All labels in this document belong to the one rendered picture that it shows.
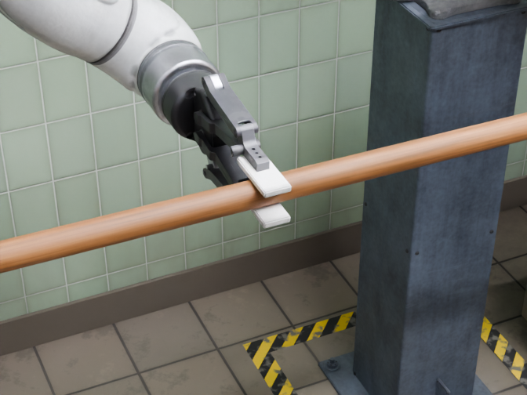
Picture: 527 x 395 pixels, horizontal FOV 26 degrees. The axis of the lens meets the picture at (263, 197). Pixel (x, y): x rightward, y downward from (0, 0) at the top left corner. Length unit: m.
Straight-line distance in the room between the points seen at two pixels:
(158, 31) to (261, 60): 1.26
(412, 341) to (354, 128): 0.65
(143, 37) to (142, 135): 1.24
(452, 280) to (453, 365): 0.25
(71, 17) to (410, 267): 1.15
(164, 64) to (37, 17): 0.15
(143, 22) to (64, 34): 0.10
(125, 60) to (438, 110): 0.86
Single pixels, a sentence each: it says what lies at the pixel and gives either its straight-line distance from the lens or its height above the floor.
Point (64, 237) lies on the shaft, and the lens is 1.10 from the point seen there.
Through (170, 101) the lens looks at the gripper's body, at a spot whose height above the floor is 1.23.
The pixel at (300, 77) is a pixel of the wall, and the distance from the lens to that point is 2.68.
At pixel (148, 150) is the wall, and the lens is 2.61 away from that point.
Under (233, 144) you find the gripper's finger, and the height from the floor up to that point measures 1.24.
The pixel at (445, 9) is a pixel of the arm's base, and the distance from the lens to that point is 2.00.
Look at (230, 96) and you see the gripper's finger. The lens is 1.22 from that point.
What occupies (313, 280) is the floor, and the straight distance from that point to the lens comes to 2.96.
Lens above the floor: 1.89
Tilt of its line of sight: 35 degrees down
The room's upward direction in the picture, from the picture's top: straight up
